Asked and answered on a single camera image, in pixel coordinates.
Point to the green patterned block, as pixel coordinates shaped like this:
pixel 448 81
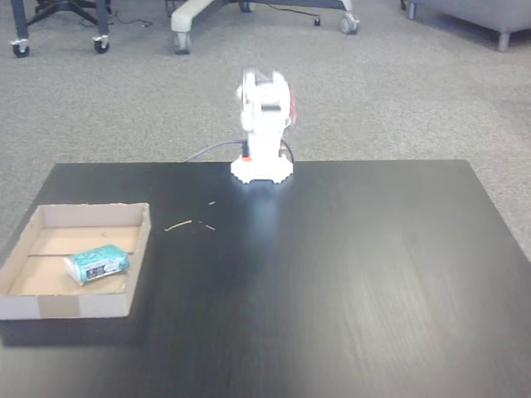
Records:
pixel 97 263

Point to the shallow cardboard box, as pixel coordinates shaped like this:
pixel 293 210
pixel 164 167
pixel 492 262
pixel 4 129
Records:
pixel 74 265

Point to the long cardboard sliver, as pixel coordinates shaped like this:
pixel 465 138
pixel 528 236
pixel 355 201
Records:
pixel 178 226

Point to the beige chair base with casters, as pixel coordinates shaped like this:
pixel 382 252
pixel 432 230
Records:
pixel 186 16

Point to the black office chair base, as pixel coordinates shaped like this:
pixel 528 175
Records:
pixel 62 5

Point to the grey sofa with metal legs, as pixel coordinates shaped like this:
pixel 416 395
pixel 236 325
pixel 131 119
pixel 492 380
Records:
pixel 489 10

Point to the black frame leg with caster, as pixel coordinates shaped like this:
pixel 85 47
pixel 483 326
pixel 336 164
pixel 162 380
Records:
pixel 18 25
pixel 101 25

